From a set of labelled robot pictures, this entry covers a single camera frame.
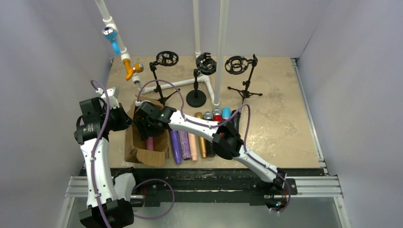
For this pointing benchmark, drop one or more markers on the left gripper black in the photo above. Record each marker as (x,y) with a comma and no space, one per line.
(119,116)

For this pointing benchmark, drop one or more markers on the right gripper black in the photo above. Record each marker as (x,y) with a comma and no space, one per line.
(144,126)

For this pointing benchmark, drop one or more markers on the hot pink microphone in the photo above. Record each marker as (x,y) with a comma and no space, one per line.
(150,143)

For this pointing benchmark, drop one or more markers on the brown cardboard box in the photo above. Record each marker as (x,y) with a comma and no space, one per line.
(136,149)

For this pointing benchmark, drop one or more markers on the glitter purple microphone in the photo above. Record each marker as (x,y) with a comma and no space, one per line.
(184,144)

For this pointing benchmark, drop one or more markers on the black round-base mic stand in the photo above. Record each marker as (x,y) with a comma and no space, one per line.
(205,65)

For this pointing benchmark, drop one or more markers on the gold microphone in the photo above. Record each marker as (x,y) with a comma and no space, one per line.
(202,142)

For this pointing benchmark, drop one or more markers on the black glitter microphone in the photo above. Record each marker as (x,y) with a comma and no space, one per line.
(208,115)

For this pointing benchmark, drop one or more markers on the red glitter microphone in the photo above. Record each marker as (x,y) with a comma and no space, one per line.
(217,114)

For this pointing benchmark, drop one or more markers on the light blue microphone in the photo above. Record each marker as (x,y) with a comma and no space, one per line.
(226,113)

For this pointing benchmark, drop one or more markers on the black microphone orange end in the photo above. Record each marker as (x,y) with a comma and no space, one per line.
(236,120)

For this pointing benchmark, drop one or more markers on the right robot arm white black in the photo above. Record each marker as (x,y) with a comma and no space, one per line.
(227,143)

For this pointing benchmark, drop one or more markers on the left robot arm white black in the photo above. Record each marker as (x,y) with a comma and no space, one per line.
(105,208)

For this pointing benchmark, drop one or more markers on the orange toy microphone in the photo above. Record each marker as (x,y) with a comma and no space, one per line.
(131,70)

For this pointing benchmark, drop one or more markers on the blue toy microphone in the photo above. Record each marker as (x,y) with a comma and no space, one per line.
(110,34)

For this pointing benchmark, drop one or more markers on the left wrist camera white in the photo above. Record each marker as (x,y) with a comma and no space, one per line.
(112,93)

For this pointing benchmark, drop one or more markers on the black table edge rail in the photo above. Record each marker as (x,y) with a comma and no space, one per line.
(197,185)

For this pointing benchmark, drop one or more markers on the white PVC pipe frame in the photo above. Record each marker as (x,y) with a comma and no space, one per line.
(214,92)

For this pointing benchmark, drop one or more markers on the aluminium frame rail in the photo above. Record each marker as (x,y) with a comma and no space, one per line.
(316,202)

